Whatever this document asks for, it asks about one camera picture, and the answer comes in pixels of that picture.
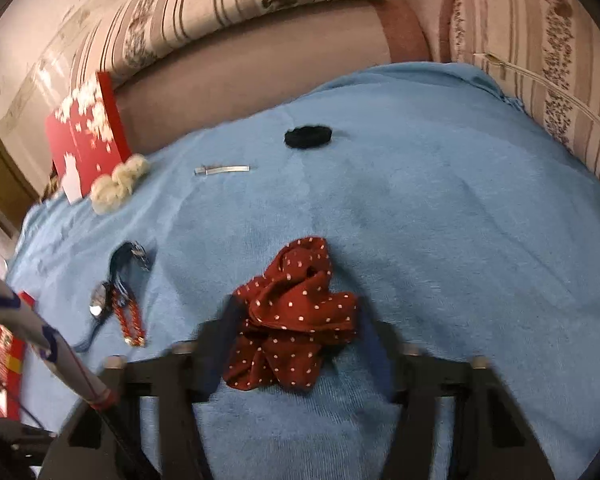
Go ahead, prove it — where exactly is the red bag with white flowers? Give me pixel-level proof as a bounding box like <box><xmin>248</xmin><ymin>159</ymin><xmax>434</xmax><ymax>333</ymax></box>
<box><xmin>45</xmin><ymin>71</ymin><xmax>133</xmax><ymax>205</ymax></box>

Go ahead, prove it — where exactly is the red beaded bracelet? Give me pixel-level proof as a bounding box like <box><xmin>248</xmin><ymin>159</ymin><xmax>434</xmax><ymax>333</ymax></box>
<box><xmin>111</xmin><ymin>285</ymin><xmax>147</xmax><ymax>348</ymax></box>

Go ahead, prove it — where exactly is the black scrunchie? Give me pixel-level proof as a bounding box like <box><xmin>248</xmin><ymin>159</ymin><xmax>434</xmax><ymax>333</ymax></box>
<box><xmin>284</xmin><ymin>124</ymin><xmax>333</xmax><ymax>150</ymax></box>

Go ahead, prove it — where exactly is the blue cord necklace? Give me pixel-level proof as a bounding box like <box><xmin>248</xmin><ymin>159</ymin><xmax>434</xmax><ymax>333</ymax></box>
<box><xmin>72</xmin><ymin>241</ymin><xmax>146</xmax><ymax>353</ymax></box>

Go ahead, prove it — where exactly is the red-rimmed white tray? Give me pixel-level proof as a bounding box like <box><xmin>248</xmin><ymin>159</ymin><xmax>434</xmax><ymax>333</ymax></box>
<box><xmin>0</xmin><ymin>290</ymin><xmax>36</xmax><ymax>421</ymax></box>

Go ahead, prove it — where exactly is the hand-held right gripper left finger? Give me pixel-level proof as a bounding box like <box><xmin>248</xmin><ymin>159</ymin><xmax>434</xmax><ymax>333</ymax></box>
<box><xmin>40</xmin><ymin>295</ymin><xmax>246</xmax><ymax>480</ymax></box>

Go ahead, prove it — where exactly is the white fluffy scrunchie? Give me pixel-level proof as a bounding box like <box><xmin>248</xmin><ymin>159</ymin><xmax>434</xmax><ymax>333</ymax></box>
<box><xmin>90</xmin><ymin>154</ymin><xmax>151</xmax><ymax>215</ymax></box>

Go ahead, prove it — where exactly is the silver oval pendant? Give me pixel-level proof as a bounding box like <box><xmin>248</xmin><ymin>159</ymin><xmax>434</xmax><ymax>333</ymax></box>
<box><xmin>89</xmin><ymin>281</ymin><xmax>112</xmax><ymax>318</ymax></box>

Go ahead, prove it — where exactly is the silver beaded bracelet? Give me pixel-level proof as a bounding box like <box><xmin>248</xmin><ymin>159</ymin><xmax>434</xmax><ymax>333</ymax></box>
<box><xmin>130</xmin><ymin>241</ymin><xmax>153</xmax><ymax>271</ymax></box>

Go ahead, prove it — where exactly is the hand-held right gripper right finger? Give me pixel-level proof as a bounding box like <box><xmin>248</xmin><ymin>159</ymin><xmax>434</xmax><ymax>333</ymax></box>
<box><xmin>360</xmin><ymin>317</ymin><xmax>576</xmax><ymax>480</ymax></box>

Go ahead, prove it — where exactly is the red polka-dot scrunchie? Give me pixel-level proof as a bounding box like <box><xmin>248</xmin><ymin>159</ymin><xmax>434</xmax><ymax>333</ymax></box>
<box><xmin>221</xmin><ymin>236</ymin><xmax>360</xmax><ymax>392</ymax></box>

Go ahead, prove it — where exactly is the blue towel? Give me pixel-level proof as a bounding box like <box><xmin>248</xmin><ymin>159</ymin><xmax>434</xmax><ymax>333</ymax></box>
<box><xmin>5</xmin><ymin>62</ymin><xmax>600</xmax><ymax>480</ymax></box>

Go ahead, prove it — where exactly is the silver hair clip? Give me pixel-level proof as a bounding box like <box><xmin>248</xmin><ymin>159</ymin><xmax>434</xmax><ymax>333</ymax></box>
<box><xmin>194</xmin><ymin>164</ymin><xmax>251</xmax><ymax>177</ymax></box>

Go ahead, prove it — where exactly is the white rod with blue cord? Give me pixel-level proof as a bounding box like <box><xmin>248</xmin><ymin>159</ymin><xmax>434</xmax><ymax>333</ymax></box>
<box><xmin>0</xmin><ymin>260</ymin><xmax>118</xmax><ymax>408</ymax></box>

